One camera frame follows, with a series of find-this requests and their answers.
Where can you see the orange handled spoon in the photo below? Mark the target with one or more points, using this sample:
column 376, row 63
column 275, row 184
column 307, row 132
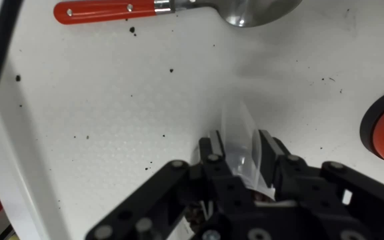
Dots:
column 242, row 13

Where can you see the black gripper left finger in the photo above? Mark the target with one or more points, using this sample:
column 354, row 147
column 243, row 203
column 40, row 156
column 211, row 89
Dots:
column 211, row 155

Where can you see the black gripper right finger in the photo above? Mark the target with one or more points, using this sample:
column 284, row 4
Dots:
column 271, row 151

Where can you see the white plastic tray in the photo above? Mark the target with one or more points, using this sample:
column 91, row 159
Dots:
column 88, row 112

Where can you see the clear plastic cup with grounds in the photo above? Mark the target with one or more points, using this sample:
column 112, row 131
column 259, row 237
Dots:
column 243, row 147

